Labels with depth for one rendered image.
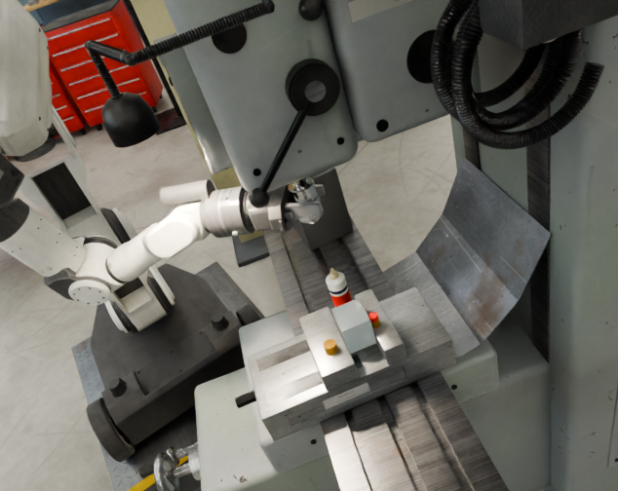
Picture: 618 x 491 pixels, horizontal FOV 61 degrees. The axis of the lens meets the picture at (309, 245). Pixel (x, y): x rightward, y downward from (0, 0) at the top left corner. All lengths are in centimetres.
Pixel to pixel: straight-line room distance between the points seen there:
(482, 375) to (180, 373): 91
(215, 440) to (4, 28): 92
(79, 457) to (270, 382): 167
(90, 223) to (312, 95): 90
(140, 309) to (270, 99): 112
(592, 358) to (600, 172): 42
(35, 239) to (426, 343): 72
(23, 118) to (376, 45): 63
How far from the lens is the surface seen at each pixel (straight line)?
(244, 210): 94
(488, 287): 110
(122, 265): 110
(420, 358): 94
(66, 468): 255
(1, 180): 104
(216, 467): 125
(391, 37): 74
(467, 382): 113
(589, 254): 95
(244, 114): 74
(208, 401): 136
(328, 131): 77
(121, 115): 78
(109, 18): 535
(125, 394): 169
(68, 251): 112
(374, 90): 75
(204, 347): 169
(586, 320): 106
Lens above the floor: 171
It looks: 37 degrees down
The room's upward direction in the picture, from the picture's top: 20 degrees counter-clockwise
